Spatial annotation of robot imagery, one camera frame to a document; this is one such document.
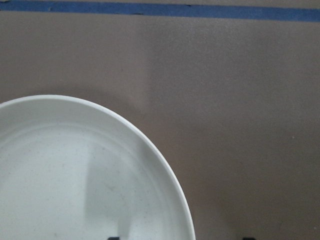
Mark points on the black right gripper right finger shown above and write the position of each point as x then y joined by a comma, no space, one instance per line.
248,238

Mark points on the white round plate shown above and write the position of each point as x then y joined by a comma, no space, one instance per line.
71,169

